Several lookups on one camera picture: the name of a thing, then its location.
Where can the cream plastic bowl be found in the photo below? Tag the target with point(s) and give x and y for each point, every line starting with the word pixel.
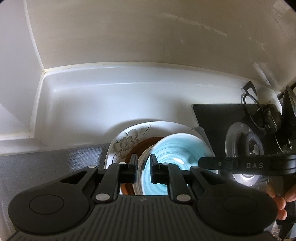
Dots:
pixel 141 183

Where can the black gas stove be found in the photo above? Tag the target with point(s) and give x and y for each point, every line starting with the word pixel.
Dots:
pixel 216 120

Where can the person right hand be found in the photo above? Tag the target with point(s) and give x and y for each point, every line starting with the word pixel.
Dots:
pixel 281 201

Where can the black wok with lid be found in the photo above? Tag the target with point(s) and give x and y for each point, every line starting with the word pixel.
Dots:
pixel 286 132

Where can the large white floral plate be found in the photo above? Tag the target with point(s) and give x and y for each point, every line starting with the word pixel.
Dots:
pixel 123 143

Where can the black pan support grate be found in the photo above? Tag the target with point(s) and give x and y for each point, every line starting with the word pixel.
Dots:
pixel 265 117

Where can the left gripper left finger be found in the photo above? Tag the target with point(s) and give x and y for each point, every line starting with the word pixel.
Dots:
pixel 110 179

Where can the light blue glazed bowl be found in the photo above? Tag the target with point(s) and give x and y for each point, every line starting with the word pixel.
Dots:
pixel 181 149

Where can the brown round plate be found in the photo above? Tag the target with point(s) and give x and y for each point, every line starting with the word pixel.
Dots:
pixel 127 188

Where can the near gas burner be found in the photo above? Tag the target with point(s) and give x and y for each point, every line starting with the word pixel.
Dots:
pixel 242 141

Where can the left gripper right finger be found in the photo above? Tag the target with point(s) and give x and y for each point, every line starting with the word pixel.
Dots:
pixel 178 182

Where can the grey dish mat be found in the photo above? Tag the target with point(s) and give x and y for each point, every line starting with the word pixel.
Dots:
pixel 24 171

